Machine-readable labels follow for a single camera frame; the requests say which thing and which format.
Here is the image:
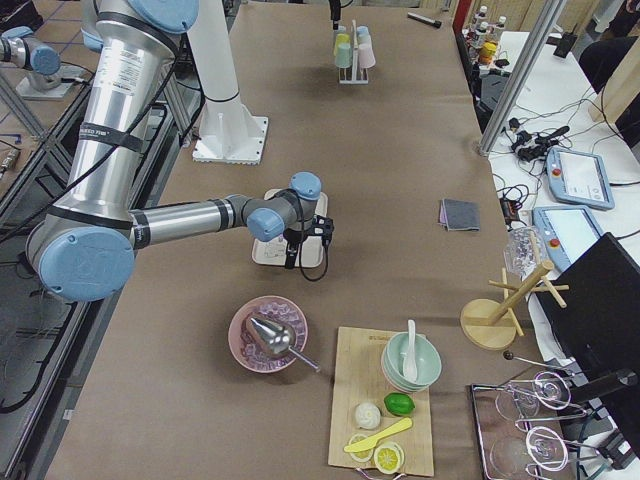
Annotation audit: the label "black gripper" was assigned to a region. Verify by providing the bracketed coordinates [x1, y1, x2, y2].
[285, 215, 334, 270]

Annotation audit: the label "white rabbit tray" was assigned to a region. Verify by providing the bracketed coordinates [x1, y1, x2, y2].
[252, 192, 328, 268]

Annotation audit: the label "green cup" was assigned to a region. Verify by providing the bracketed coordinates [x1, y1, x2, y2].
[334, 42, 352, 69]

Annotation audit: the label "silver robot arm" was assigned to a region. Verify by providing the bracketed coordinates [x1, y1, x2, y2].
[26, 1, 333, 302]

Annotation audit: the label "pink cup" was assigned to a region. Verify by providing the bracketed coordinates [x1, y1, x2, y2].
[358, 43, 376, 69]

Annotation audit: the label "yellow cup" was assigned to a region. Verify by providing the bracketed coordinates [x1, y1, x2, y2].
[333, 32, 350, 56]

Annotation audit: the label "light blue cup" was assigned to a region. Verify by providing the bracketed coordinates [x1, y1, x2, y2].
[356, 25, 372, 45]

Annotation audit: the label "steel ice scoop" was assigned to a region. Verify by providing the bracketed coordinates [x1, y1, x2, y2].
[245, 315, 321, 373]

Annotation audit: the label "pink bowl with ice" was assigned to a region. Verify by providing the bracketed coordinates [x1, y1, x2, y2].
[228, 295, 308, 373]

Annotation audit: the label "folded grey cloth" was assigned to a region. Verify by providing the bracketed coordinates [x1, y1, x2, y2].
[439, 198, 480, 231]

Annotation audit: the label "white ceramic spoon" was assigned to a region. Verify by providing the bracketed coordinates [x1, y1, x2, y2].
[403, 319, 418, 383]

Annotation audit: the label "stacked green bowls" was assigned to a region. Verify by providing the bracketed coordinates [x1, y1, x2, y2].
[381, 332, 444, 394]

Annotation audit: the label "white steamed bun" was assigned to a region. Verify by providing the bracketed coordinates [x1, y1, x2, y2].
[354, 402, 381, 430]

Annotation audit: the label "green lime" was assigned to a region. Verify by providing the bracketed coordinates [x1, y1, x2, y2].
[383, 392, 416, 416]

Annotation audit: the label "bamboo cutting board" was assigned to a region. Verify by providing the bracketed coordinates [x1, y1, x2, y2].
[327, 326, 436, 476]

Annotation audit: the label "yellow plastic knife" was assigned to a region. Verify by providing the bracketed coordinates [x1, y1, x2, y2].
[343, 417, 413, 453]

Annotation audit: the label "wooden mug tree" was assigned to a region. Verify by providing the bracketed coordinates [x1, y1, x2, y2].
[460, 233, 570, 351]

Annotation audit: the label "lemon slice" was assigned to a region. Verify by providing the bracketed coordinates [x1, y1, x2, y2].
[348, 433, 373, 463]
[373, 441, 405, 475]

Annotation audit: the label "clear glass mug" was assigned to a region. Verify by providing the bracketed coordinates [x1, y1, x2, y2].
[504, 227, 539, 278]

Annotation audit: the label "silver marker pen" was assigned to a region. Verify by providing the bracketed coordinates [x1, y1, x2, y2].
[407, 12, 442, 29]

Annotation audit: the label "lower teach pendant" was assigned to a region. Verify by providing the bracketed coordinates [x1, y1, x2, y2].
[532, 205, 603, 272]

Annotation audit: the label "teach pendant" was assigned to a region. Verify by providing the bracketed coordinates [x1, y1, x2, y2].
[532, 205, 603, 272]
[546, 147, 615, 210]

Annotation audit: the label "upper wine glass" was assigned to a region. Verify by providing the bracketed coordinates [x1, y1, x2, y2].
[495, 371, 571, 421]

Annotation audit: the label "wine glass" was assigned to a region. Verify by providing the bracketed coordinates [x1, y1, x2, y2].
[495, 371, 571, 421]
[489, 426, 569, 479]

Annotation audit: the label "upper teach pendant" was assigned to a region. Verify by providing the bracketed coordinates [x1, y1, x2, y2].
[546, 147, 615, 210]

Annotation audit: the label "lower wine glass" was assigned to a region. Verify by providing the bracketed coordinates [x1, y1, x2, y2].
[489, 426, 569, 479]

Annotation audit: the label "black monitor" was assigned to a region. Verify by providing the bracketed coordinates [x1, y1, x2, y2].
[533, 231, 640, 416]

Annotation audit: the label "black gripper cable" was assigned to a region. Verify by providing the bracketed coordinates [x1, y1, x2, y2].
[298, 238, 332, 282]

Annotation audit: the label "white wire cup rack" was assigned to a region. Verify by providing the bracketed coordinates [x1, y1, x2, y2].
[334, 20, 375, 85]

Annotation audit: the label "black wire glass rack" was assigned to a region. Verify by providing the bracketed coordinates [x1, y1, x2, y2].
[470, 380, 618, 479]

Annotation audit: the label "aluminium frame post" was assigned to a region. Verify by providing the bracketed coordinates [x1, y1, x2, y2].
[478, 0, 567, 157]

